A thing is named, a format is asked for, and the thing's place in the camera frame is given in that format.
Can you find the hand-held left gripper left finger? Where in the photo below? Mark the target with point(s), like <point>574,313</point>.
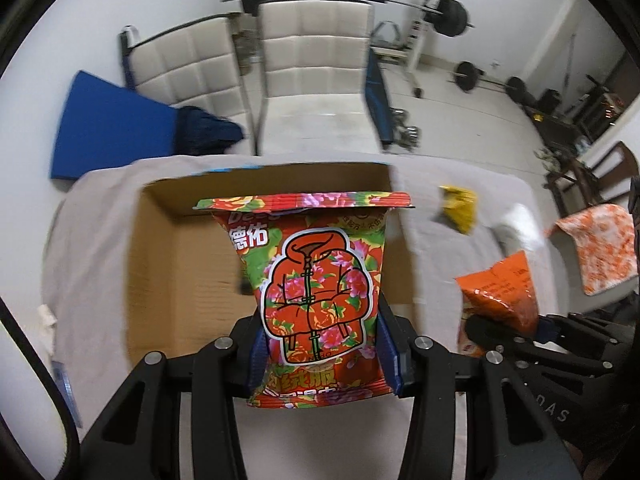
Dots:
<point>257,357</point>

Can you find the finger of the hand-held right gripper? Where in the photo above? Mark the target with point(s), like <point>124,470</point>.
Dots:
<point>482,332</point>
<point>575,329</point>

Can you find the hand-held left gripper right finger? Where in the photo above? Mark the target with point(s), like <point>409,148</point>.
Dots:
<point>390,360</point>

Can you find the orange snack packet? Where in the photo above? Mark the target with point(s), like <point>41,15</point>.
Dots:
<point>500,287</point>

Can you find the red floral snack packet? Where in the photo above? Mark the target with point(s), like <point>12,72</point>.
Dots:
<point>314,290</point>

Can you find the cardboard box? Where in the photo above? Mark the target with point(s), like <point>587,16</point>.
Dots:
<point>180,270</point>

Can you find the white soft packet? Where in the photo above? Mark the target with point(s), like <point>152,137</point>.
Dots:
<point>521,227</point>

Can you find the orange white printed cloth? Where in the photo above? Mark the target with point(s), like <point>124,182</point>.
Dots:
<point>602,247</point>

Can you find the yellow snack packet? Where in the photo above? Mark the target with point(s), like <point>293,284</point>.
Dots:
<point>457,207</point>

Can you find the dark wooden chair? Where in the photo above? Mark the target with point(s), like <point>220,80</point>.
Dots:
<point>600,170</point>

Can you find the blue flat packet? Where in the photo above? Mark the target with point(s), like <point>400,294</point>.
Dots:
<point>66,392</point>

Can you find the grey table cloth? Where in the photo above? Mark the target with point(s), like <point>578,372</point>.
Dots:
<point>95,240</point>

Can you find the black cabinet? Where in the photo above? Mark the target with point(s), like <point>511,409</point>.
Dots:
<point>575,120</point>

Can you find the chrome dumbbell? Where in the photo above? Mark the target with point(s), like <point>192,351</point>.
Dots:
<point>407,130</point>

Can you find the dark blue cloth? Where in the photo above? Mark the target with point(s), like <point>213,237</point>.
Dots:
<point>207,127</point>

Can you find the blue weight bench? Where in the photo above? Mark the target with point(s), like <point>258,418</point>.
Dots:
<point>379,100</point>

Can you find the short barbell with black plates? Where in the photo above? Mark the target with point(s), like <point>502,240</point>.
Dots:
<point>467,76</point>

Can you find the blue foam mat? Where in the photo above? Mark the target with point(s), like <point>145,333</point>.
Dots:
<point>115,125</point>

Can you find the white padded chair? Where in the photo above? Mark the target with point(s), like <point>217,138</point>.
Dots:
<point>180,65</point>
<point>312,70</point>

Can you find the white barbell rack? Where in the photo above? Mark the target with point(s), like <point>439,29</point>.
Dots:
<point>425,20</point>

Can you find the long barbell with black plates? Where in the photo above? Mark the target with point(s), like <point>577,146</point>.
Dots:
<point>450,12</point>

